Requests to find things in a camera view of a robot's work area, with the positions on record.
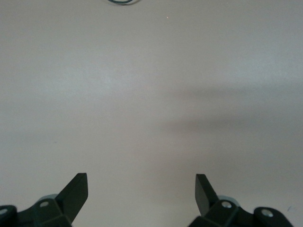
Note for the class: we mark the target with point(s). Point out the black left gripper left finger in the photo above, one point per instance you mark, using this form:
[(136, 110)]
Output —
[(73, 198)]

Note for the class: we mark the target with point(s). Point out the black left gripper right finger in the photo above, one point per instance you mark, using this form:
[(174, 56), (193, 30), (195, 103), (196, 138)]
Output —
[(206, 201)]

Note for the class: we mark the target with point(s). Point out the brown paper table cover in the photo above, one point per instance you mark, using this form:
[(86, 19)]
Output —
[(118, 94)]

